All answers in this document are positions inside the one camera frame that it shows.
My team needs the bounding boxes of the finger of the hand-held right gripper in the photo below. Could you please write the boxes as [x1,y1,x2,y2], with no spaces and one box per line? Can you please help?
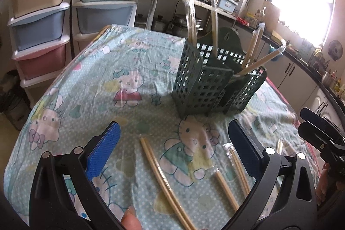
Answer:
[298,121,345,158]
[300,108,345,139]

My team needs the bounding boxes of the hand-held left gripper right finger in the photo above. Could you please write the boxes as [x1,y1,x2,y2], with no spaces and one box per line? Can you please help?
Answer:
[224,119,318,230]

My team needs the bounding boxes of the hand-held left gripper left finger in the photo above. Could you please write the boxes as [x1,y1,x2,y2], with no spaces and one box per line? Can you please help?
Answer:
[29,121,123,230]

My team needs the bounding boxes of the green perforated utensil holder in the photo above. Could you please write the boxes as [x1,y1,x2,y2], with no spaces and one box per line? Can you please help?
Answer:
[172,27,267,119]

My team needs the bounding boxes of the person's right hand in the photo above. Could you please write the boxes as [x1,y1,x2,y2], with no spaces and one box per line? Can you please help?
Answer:
[316,163,333,205]

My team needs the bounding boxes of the person's left hand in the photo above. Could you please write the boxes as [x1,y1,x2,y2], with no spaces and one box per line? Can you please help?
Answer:
[120,206,142,230]

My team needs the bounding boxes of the white kitchen cabinets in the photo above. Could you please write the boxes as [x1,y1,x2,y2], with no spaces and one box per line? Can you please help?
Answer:
[232,21,345,123]

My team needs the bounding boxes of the cartoon cat printed tablecloth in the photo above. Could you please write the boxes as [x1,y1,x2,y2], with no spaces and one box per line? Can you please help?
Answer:
[4,25,321,230]

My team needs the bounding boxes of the pink plastic drawer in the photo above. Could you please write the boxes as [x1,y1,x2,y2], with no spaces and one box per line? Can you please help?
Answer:
[16,41,68,80]

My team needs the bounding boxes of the blue plastic drawer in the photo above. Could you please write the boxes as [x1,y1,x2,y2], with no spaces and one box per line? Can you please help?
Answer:
[75,5,136,34]
[11,8,69,49]

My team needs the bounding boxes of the dark cooking pot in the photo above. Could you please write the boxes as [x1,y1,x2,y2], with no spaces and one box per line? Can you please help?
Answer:
[135,14,147,30]

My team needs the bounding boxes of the steel cooking pot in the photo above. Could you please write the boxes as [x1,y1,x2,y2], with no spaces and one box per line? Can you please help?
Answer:
[152,14,168,32]
[168,14,189,34]

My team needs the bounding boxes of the light blue container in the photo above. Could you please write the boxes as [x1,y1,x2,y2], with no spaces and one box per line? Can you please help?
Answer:
[217,0,239,15]

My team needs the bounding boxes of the white plastic drawer tower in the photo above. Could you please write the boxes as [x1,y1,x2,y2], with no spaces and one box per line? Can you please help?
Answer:
[8,0,74,109]
[71,0,150,54]

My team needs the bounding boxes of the round wall fan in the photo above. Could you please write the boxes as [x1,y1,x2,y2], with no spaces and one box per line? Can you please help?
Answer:
[329,40,344,61]

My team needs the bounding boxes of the black cable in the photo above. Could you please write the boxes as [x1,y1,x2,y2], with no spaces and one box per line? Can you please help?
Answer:
[69,0,75,58]

